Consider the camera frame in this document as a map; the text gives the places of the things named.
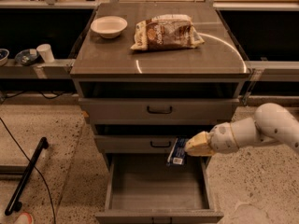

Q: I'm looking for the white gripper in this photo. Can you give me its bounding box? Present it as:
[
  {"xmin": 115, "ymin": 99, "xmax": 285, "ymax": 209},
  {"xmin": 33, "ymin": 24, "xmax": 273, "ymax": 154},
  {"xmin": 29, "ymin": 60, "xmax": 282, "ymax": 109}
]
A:
[{"xmin": 185, "ymin": 122, "xmax": 238, "ymax": 157}]

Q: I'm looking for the blue rxbar blueberry bar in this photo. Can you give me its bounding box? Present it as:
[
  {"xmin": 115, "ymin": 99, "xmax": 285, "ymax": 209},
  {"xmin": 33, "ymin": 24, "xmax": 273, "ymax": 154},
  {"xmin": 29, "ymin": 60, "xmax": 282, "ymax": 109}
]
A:
[{"xmin": 166, "ymin": 137, "xmax": 188, "ymax": 166}]

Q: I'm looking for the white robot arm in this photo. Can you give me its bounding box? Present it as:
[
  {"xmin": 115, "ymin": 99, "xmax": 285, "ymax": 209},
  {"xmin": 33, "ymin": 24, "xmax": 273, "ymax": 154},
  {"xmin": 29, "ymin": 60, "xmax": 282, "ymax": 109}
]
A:
[{"xmin": 185, "ymin": 103, "xmax": 299, "ymax": 156}]

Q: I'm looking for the bottom grey drawer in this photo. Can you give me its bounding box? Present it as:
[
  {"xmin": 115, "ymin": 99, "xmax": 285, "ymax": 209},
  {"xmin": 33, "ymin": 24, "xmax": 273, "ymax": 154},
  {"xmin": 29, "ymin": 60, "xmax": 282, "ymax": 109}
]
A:
[{"xmin": 96, "ymin": 154, "xmax": 223, "ymax": 224}]

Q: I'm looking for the grey drawer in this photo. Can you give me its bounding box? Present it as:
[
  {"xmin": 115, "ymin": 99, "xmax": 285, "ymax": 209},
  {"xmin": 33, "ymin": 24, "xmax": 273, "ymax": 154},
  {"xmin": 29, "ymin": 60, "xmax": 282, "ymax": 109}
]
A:
[
  {"xmin": 94, "ymin": 135, "xmax": 177, "ymax": 153},
  {"xmin": 96, "ymin": 154, "xmax": 223, "ymax": 224},
  {"xmin": 79, "ymin": 98, "xmax": 239, "ymax": 125}
]

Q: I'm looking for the grey drawer cabinet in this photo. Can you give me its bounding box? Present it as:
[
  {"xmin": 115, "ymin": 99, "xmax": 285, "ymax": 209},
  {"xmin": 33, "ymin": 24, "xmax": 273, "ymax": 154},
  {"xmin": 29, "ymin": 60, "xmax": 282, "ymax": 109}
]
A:
[{"xmin": 70, "ymin": 2, "xmax": 251, "ymax": 173}]

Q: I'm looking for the middle grey drawer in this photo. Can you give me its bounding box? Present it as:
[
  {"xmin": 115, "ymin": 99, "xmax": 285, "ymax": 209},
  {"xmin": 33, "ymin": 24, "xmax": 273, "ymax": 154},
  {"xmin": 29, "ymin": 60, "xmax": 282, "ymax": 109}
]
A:
[{"xmin": 94, "ymin": 135, "xmax": 177, "ymax": 153}]

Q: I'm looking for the top grey drawer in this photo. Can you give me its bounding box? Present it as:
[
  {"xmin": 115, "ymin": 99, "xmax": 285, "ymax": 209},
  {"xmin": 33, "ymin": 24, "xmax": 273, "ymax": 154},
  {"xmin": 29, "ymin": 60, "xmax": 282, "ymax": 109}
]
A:
[{"xmin": 79, "ymin": 98, "xmax": 239, "ymax": 125}]

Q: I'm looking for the brown chip bag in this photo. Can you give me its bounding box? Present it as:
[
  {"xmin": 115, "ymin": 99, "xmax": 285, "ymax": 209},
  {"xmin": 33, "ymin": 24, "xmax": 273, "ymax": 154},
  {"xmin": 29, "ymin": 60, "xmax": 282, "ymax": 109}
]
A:
[{"xmin": 131, "ymin": 14, "xmax": 204, "ymax": 51}]

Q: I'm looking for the white bowl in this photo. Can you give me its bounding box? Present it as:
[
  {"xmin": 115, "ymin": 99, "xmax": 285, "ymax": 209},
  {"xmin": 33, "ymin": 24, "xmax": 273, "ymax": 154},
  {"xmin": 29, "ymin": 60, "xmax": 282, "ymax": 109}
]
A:
[{"xmin": 91, "ymin": 16, "xmax": 127, "ymax": 39}]

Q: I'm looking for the white paper cup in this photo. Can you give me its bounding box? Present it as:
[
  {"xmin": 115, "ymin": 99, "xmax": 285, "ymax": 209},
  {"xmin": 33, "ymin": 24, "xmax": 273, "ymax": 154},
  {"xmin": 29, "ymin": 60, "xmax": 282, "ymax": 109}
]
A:
[{"xmin": 36, "ymin": 44, "xmax": 55, "ymax": 63}]

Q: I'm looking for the white red object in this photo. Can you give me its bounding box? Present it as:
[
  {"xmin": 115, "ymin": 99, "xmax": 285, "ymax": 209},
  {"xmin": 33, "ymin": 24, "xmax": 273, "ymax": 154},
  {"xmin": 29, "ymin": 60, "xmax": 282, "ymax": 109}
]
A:
[{"xmin": 13, "ymin": 212, "xmax": 35, "ymax": 224}]

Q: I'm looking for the black bar stand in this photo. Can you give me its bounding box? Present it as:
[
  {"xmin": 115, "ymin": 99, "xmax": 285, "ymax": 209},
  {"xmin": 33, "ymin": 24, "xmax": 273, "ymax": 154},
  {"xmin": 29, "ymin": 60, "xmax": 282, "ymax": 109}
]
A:
[{"xmin": 1, "ymin": 137, "xmax": 49, "ymax": 216}]

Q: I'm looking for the blue bowl with items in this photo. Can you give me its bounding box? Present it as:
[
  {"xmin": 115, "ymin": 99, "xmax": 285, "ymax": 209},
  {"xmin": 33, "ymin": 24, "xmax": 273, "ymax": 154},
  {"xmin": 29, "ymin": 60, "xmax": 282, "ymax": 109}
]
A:
[{"xmin": 15, "ymin": 49, "xmax": 40, "ymax": 66}]

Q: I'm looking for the blue bowl at edge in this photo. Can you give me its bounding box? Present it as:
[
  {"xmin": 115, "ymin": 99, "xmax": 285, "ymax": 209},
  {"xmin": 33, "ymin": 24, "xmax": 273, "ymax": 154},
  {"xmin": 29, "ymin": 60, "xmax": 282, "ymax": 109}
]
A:
[{"xmin": 0, "ymin": 49, "xmax": 9, "ymax": 66}]

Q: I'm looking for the black floor cable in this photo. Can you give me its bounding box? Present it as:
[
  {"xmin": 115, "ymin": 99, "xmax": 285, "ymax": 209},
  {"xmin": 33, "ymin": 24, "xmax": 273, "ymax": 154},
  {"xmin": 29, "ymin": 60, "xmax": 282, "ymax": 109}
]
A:
[{"xmin": 0, "ymin": 117, "xmax": 57, "ymax": 224}]

